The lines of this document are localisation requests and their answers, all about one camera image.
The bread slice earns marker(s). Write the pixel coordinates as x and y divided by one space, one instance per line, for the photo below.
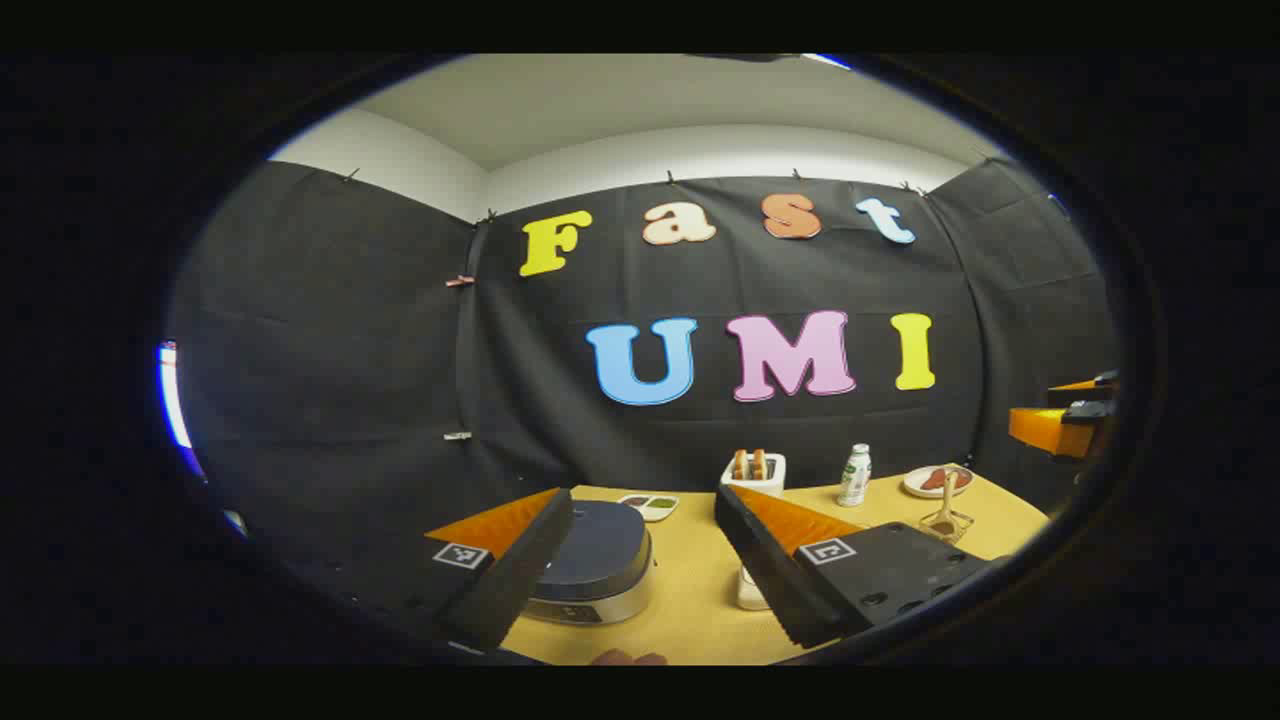
740 464
759 463

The black backdrop cloth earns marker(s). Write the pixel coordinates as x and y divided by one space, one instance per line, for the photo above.
350 350

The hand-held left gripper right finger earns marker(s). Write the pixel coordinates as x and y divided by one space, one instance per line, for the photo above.
770 570

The clear chopstick holder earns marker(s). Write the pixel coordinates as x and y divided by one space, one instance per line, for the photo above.
948 528

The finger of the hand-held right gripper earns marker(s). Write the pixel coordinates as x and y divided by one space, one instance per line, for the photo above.
1075 392
1040 430

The dark grey rice cooker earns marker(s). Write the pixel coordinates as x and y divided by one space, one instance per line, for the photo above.
600 550

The wooden spoon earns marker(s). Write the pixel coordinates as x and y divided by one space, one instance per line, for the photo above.
947 495

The white milk bottle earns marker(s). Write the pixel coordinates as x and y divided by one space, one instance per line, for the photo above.
855 480

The white toaster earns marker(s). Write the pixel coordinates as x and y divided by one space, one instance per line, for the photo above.
755 485

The clear container of white rice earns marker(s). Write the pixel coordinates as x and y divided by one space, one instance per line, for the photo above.
752 592

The white round plate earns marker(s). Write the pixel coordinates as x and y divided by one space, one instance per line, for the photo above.
915 487

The white divided condiment tray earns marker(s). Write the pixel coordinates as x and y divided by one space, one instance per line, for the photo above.
648 507

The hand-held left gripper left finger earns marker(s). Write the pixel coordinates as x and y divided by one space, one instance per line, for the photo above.
520 570

